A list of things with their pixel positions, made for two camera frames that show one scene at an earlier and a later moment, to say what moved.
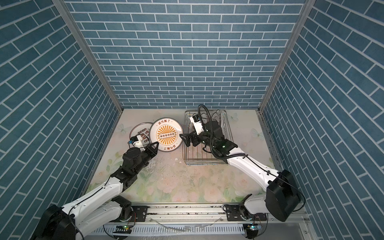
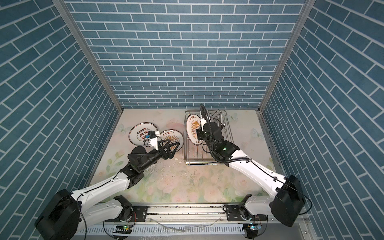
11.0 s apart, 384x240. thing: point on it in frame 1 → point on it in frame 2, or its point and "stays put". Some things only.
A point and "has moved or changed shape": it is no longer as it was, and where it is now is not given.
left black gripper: (151, 151) → (166, 154)
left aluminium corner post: (80, 34) stays put
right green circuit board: (254, 227) stays put
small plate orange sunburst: (166, 131) has moved or changed shape
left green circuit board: (123, 229) stays put
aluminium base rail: (188, 214) stays put
